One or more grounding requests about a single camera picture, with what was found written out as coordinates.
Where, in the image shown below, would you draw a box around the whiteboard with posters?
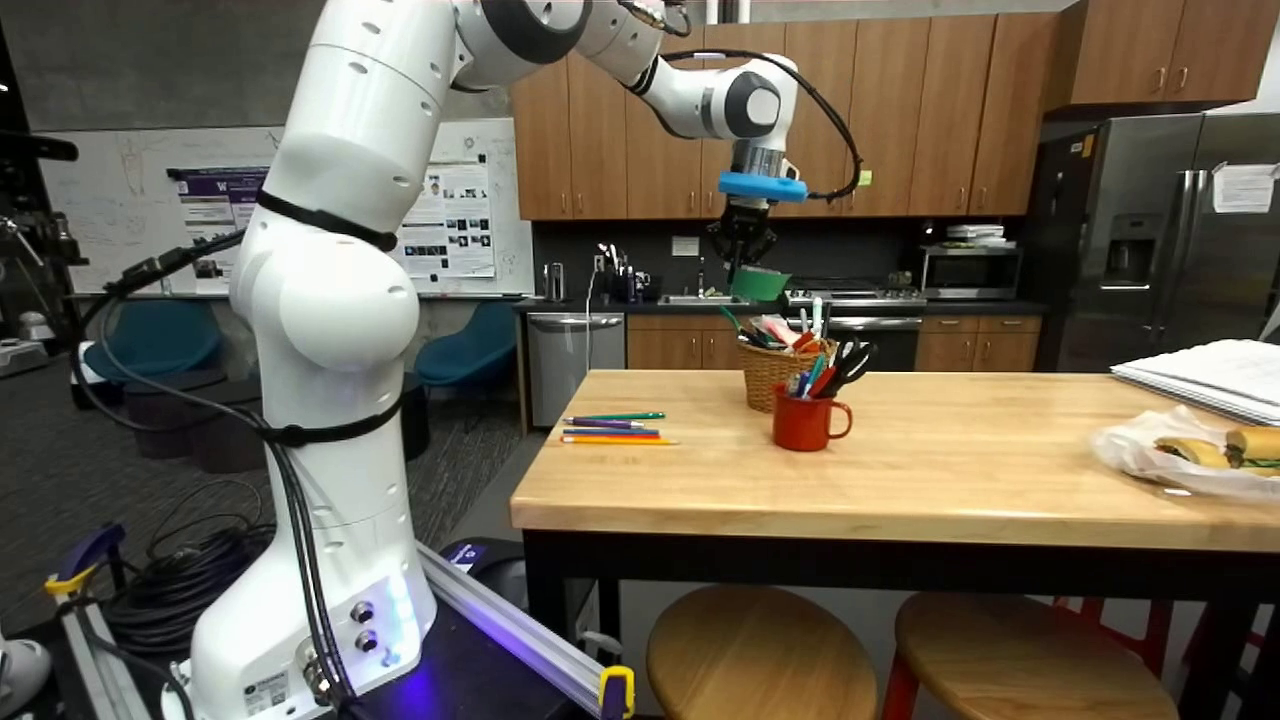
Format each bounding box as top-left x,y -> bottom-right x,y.
35,117 -> 540,305

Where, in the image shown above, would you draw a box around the wicker basket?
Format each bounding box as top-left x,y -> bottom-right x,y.
736,327 -> 840,415

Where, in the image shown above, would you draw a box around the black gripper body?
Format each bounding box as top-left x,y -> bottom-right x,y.
702,195 -> 780,264

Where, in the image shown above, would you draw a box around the round wooden stool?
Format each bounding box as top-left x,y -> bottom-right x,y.
642,583 -> 882,720
874,592 -> 1182,720

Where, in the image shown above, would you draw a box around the wooden base cabinet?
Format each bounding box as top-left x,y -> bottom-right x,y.
913,311 -> 1046,377
625,311 -> 742,377

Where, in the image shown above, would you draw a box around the small wooden wall cabinets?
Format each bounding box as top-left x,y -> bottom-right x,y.
1044,0 -> 1280,117

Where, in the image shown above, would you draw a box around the stainless steel oven range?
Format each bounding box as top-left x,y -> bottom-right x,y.
829,308 -> 923,377

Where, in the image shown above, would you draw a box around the yellow bar clamp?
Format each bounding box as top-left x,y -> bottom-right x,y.
593,659 -> 642,720
38,519 -> 130,612

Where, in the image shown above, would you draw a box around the black metal table frame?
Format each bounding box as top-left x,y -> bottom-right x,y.
519,527 -> 1280,720

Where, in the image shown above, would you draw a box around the large wooden wall cabinets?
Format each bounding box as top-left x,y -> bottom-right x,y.
506,14 -> 1063,225

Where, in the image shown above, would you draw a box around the teal chair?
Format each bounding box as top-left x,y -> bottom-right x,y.
406,300 -> 523,395
74,297 -> 231,394

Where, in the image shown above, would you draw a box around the white paper on fridge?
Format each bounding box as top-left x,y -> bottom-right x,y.
1206,159 -> 1280,219

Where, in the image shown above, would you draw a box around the microwave oven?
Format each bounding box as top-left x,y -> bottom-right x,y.
917,240 -> 1027,305

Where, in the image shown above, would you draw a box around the robot mounting platform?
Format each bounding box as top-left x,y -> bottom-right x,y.
51,531 -> 641,720

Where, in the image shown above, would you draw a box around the clear plastic food bag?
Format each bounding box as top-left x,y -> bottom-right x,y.
1088,403 -> 1280,508

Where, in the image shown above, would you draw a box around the black handled scissors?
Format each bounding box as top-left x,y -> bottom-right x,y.
822,338 -> 880,400

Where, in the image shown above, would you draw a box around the white paper stack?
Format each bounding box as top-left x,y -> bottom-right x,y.
1109,338 -> 1280,434

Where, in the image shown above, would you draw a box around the red cup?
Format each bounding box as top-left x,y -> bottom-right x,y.
766,386 -> 861,456

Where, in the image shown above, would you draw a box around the black camera stand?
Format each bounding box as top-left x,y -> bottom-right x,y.
0,26 -> 86,355

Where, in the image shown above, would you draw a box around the black cable coil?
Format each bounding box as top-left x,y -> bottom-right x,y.
108,515 -> 281,659

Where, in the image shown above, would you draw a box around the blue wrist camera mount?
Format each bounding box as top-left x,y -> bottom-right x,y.
716,169 -> 814,208

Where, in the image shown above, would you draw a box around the stainless steel fridge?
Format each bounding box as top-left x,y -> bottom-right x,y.
1022,109 -> 1280,377

